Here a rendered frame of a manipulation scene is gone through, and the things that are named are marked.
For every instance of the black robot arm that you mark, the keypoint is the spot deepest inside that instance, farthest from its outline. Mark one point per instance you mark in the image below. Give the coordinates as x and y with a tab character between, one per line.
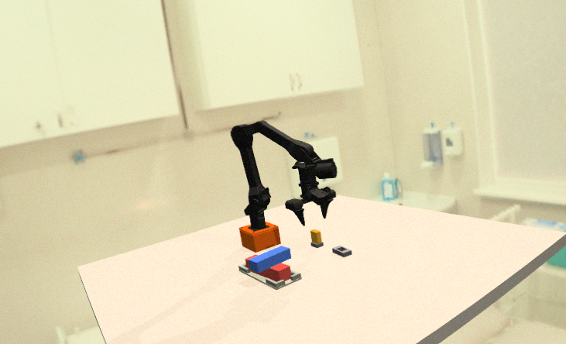
313	166

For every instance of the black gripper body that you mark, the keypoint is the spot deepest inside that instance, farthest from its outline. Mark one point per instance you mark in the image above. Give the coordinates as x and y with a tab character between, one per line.
297	204

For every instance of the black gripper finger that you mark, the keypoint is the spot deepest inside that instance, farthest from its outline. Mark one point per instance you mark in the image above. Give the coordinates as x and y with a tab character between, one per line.
324	208
300	215

